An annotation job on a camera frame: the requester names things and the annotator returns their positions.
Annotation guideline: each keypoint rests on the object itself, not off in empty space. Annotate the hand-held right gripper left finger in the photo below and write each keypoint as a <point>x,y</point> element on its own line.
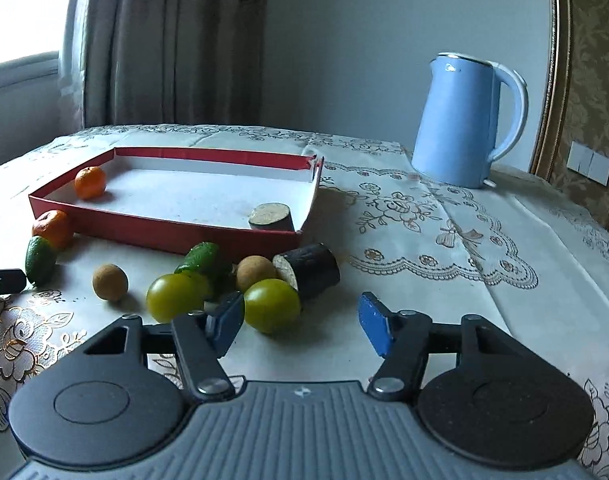
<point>229,322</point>

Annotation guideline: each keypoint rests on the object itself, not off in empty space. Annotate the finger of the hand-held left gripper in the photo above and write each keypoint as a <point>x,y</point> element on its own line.
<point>7,280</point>

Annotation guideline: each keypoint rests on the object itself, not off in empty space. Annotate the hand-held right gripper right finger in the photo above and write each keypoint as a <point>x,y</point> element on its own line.
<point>377,325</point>

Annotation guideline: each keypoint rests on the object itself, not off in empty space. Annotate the green tomato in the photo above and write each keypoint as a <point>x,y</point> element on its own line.
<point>273,306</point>
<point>172,297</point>

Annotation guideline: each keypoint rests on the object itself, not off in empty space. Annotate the orange tangerine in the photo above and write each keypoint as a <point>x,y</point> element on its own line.
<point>90,183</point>
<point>53,227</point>

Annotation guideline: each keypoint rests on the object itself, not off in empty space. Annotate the dark sugarcane piece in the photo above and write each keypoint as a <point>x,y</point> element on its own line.
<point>269,216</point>
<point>314,270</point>

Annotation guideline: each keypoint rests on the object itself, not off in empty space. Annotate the round brown longan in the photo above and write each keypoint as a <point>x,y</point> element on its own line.
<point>110,282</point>
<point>253,272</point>

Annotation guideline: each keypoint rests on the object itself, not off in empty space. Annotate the red cardboard box tray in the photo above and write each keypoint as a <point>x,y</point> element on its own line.
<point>184,195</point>

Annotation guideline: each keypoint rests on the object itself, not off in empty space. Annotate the light blue electric kettle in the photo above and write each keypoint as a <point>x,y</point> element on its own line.
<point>459,120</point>

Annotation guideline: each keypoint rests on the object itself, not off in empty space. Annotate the window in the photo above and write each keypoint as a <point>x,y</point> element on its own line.
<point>14,10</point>

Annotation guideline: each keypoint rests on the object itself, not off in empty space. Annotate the brown curtain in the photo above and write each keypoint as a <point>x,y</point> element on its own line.
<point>174,40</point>

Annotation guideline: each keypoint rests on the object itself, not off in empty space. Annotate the white wall switch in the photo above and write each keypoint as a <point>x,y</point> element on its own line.
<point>589,162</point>

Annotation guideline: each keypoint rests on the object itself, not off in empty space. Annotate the curved ornate frame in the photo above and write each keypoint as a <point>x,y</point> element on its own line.
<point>556,60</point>

